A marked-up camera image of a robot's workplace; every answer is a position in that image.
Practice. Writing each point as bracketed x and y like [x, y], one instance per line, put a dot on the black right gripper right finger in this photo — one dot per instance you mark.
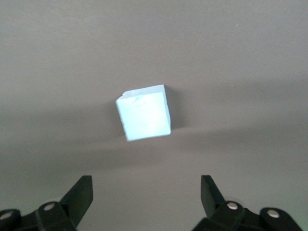
[211, 199]

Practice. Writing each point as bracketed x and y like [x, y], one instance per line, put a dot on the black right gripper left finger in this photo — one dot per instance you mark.
[79, 197]

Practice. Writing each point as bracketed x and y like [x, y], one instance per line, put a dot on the light blue foam block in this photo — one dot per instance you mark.
[144, 115]

